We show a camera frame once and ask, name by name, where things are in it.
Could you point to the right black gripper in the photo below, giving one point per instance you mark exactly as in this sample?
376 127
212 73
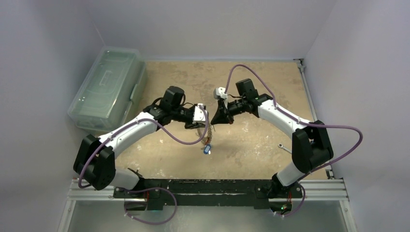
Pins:
225 113

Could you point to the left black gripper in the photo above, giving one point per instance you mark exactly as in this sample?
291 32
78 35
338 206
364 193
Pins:
190 124

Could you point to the large keyring with keys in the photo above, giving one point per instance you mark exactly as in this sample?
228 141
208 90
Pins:
207 139

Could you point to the translucent green plastic storage box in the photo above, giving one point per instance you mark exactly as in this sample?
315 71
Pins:
111 91

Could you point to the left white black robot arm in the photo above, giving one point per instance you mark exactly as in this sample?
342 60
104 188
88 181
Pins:
95 160

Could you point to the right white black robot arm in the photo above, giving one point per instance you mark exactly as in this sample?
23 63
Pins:
311 146

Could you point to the blue plastic key tag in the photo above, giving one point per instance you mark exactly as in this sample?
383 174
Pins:
207 149

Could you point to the silver wrench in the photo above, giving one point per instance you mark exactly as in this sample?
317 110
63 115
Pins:
284 148

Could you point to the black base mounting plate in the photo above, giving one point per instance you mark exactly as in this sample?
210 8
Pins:
256 193

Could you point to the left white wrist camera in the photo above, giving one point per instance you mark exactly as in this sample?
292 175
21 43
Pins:
200 113

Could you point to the aluminium frame rail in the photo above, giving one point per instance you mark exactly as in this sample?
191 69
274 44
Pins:
237 139

